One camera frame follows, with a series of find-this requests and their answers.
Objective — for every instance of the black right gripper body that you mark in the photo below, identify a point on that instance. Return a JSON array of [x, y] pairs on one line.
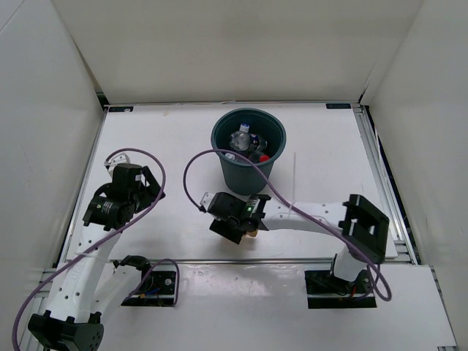
[[229, 229]]

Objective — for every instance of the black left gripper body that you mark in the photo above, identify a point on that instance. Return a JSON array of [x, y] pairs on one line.
[[136, 197]]

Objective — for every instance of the clear bottle dark label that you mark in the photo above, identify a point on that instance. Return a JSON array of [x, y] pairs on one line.
[[257, 143]]

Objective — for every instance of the clear bottle white cap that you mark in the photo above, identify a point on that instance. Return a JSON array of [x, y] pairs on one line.
[[240, 140]]

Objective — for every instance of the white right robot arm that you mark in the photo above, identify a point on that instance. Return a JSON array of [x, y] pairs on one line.
[[362, 226]]

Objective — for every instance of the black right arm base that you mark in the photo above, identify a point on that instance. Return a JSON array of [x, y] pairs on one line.
[[324, 291]]

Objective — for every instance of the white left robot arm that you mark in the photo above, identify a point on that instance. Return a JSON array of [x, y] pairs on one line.
[[74, 318]]

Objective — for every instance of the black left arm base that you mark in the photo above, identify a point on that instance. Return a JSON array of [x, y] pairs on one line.
[[159, 290]]

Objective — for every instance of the dark green plastic bin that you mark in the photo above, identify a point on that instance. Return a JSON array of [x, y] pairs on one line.
[[242, 176]]

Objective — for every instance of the dark bottle red cap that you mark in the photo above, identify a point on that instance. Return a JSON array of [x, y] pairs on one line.
[[258, 157]]

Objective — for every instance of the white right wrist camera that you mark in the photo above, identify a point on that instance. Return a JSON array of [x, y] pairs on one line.
[[205, 201]]

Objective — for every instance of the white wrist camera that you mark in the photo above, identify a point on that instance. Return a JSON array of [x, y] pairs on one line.
[[205, 201], [120, 158]]

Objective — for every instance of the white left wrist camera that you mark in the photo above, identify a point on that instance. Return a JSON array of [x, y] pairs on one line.
[[120, 158]]

